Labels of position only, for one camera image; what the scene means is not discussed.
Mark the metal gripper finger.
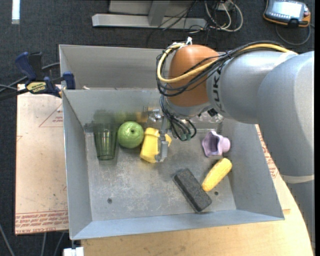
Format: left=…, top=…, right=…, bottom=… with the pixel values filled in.
left=154, top=134, right=169, bottom=164

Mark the yellow plastic toy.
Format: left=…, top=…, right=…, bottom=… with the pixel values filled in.
left=139, top=127, right=173, bottom=164

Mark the green apple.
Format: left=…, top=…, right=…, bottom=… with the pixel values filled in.
left=117, top=121, right=146, bottom=150

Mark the grey metal bin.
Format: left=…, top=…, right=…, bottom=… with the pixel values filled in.
left=59, top=44, right=285, bottom=241

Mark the dark green flat block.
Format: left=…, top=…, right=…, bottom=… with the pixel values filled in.
left=172, top=168, right=213, bottom=214

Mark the purple flower-shaped cup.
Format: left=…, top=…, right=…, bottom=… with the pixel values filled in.
left=201, top=130, right=231, bottom=158

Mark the yellow corn cob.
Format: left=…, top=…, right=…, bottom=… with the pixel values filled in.
left=201, top=157, right=233, bottom=193

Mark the clear green plastic cup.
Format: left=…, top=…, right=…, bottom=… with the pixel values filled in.
left=92, top=123, right=119, bottom=161

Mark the brown cardboard board red print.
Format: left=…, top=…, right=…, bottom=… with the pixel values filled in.
left=14, top=84, right=292, bottom=236

